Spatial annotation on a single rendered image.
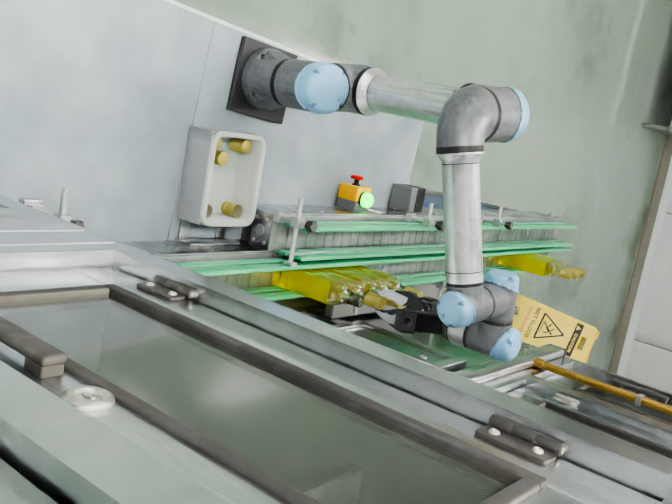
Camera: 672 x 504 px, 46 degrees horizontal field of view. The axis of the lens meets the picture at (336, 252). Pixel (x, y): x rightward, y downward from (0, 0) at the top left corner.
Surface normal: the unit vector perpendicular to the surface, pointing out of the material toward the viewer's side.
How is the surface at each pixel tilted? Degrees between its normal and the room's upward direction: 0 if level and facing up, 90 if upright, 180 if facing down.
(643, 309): 90
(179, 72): 0
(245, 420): 90
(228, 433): 90
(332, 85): 12
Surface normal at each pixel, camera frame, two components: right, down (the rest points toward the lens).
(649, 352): -0.62, 0.04
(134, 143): 0.77, 0.25
